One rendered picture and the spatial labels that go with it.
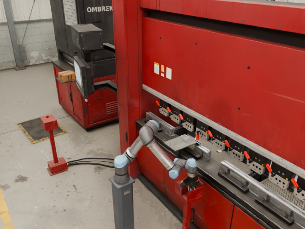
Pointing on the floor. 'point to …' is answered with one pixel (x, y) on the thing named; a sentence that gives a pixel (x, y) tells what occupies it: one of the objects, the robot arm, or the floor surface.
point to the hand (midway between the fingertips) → (190, 193)
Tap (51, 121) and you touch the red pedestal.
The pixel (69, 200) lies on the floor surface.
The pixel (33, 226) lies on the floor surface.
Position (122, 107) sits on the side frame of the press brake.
